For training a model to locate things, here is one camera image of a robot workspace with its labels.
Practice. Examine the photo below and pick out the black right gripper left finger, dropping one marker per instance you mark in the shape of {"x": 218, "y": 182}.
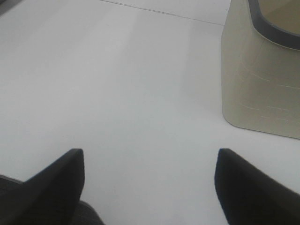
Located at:
{"x": 51, "y": 197}

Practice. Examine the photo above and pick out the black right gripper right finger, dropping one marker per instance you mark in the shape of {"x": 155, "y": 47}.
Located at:
{"x": 250, "y": 197}

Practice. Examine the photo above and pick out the beige bin with grey rim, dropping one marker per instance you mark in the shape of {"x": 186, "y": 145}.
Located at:
{"x": 260, "y": 66}

